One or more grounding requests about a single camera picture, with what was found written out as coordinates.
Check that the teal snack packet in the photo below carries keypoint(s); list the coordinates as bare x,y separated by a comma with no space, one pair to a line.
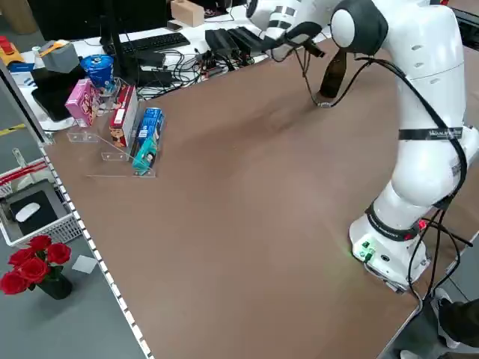
147,157

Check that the white toothed edge strip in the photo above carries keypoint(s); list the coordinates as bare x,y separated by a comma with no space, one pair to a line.
98,258

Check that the aluminium frame post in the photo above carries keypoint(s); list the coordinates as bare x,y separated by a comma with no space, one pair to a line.
22,101

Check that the pink snack box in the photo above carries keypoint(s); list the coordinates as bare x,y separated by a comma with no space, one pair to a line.
80,102

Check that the black monitor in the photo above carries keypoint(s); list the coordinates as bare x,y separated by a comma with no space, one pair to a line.
75,18

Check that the red white snack box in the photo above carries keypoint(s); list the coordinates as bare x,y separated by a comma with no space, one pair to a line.
123,116

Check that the person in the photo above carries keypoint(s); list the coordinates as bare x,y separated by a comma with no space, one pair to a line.
460,321

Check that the brown cardboard roll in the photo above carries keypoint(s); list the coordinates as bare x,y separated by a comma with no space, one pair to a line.
20,16

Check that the wooden box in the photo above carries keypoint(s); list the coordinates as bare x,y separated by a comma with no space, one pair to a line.
187,13

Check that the black tray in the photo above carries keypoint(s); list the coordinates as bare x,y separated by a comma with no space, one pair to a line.
52,93

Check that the black mouse pad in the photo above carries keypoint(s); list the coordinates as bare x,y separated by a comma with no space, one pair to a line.
45,217

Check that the yellow red toy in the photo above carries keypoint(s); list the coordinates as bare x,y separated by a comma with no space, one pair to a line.
9,52

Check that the dark glass bottle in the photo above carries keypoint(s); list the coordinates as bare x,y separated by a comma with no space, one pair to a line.
331,80

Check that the white computer mouse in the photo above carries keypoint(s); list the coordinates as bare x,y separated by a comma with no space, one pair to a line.
27,212

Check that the grey block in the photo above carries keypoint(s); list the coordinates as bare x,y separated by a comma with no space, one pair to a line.
61,60

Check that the white card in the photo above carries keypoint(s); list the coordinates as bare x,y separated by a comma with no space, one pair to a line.
83,264

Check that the blue white box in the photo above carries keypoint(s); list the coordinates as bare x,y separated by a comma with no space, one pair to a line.
22,75

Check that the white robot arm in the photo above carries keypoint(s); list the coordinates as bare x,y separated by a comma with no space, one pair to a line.
430,56

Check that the white plastic basket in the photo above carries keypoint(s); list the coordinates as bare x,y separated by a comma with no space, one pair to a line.
63,230

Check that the black finned metal box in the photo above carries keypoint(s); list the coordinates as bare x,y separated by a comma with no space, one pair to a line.
249,39
221,41

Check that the red rose bouquet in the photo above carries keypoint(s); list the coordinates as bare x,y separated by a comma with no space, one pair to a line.
33,267

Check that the dark vase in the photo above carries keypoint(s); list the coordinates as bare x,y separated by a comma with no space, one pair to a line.
58,288

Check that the blue snack cup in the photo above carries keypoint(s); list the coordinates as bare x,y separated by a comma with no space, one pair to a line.
98,75

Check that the blue cookie packet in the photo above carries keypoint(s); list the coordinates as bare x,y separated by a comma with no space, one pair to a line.
149,123

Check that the smartphone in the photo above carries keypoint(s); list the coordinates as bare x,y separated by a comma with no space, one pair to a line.
174,25

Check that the black keyboard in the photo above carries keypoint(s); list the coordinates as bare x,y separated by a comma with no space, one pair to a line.
157,42

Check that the clear acrylic snack stand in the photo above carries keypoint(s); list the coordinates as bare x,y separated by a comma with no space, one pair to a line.
93,138

